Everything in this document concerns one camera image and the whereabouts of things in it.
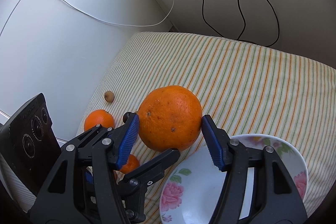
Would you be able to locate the mandarin with stem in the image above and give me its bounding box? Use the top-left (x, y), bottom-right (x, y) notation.
top-left (84, 109), bottom-right (114, 131)

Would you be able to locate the large rough orange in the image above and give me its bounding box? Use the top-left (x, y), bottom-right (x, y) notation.
top-left (137, 85), bottom-right (202, 152)

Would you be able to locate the dark plum left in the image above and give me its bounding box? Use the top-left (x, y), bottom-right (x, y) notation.
top-left (122, 112), bottom-right (131, 123)

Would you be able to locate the small brown kiwi far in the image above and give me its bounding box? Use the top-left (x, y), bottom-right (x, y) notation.
top-left (104, 90), bottom-right (115, 103)

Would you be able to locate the floral white plate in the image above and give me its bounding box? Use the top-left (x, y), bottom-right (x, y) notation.
top-left (159, 134), bottom-right (309, 224)

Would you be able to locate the striped cloth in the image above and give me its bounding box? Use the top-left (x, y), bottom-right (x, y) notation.
top-left (86, 32), bottom-right (335, 215)

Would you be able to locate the white refrigerator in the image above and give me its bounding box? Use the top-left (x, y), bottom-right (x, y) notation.
top-left (1, 0), bottom-right (171, 139)

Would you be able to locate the black camera box left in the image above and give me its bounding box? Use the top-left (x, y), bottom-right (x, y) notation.
top-left (1, 93), bottom-right (61, 196)

